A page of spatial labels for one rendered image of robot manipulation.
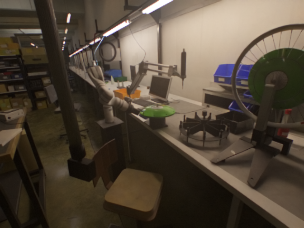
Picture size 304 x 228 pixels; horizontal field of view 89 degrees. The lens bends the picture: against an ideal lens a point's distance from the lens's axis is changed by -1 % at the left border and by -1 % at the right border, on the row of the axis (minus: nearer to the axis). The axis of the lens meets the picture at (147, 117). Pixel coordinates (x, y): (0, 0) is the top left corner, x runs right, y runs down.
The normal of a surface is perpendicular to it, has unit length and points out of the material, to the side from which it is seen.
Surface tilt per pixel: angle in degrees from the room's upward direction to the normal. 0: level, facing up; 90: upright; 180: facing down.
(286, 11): 90
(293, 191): 0
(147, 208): 0
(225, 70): 88
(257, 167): 18
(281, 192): 0
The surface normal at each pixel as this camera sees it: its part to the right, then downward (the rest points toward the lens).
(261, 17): -0.89, 0.21
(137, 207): -0.05, -0.93
